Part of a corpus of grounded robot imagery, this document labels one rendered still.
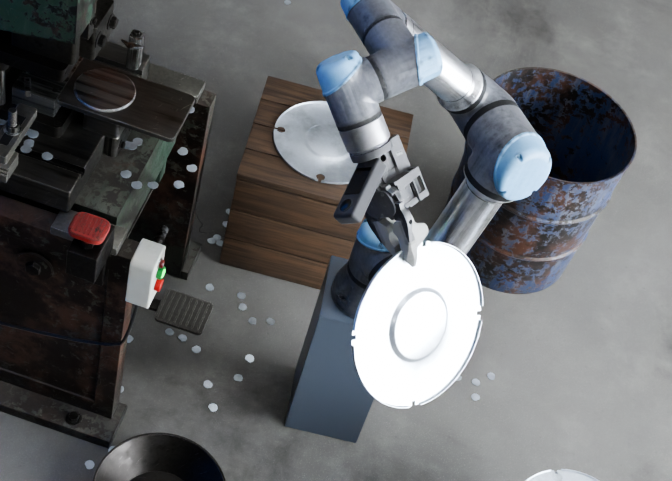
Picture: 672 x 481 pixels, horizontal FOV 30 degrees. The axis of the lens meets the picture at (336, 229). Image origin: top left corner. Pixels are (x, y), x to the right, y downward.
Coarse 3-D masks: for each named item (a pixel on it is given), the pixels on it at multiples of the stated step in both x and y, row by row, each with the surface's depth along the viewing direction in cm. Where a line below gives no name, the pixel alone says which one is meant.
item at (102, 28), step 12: (108, 0) 243; (96, 12) 240; (108, 12) 242; (96, 24) 238; (108, 24) 244; (12, 36) 240; (24, 36) 239; (96, 36) 239; (108, 36) 248; (24, 48) 242; (36, 48) 241; (48, 48) 240; (60, 48) 239; (72, 48) 239; (84, 48) 241; (96, 48) 241; (60, 60) 241; (72, 60) 241
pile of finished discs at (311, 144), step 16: (288, 112) 324; (304, 112) 325; (320, 112) 326; (288, 128) 320; (304, 128) 321; (320, 128) 321; (336, 128) 323; (288, 144) 316; (304, 144) 317; (320, 144) 318; (336, 144) 319; (288, 160) 313; (304, 160) 314; (320, 160) 315; (336, 160) 316; (336, 176) 312
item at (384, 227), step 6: (378, 222) 205; (384, 222) 205; (390, 222) 205; (378, 228) 206; (384, 228) 205; (390, 228) 205; (384, 234) 206; (390, 234) 205; (384, 240) 206; (390, 240) 206; (396, 240) 206; (390, 246) 206; (396, 246) 206; (390, 252) 207; (396, 252) 206
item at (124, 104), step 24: (96, 72) 257; (120, 72) 258; (72, 96) 252; (96, 96) 252; (120, 96) 254; (144, 96) 256; (168, 96) 257; (192, 96) 259; (96, 120) 254; (120, 120) 250; (144, 120) 251; (168, 120) 253; (120, 144) 259
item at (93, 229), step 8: (80, 216) 235; (88, 216) 235; (96, 216) 235; (72, 224) 233; (80, 224) 233; (88, 224) 234; (96, 224) 234; (104, 224) 234; (72, 232) 232; (80, 232) 232; (88, 232) 233; (96, 232) 233; (104, 232) 233; (88, 240) 232; (96, 240) 232
